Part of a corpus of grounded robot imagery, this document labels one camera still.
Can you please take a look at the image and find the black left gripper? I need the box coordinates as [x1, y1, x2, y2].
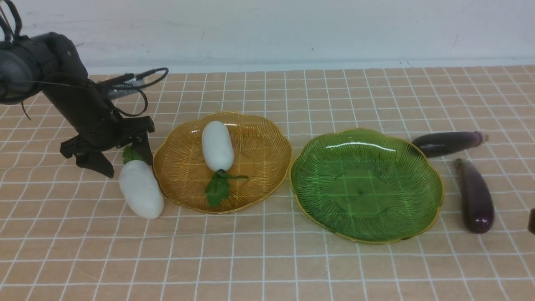
[60, 116, 155, 179]

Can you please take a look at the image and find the white radish with long leaves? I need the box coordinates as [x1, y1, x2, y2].
[202, 120, 248, 208]

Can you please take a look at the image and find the dark purple eggplant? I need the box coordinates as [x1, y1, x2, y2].
[454, 158, 495, 234]
[412, 131, 489, 158]

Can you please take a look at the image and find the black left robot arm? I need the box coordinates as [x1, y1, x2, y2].
[1, 33, 155, 179]

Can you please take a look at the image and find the white radish near plate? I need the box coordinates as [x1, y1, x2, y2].
[118, 145, 164, 219]

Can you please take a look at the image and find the amber plastic flower plate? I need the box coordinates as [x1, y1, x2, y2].
[153, 111, 292, 214]

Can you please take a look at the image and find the green plastic flower plate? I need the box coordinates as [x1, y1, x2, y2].
[289, 128, 445, 244]

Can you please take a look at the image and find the dark right gripper edge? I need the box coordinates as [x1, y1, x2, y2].
[527, 208, 535, 235]

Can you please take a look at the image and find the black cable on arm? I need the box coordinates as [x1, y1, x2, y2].
[98, 67, 169, 117]

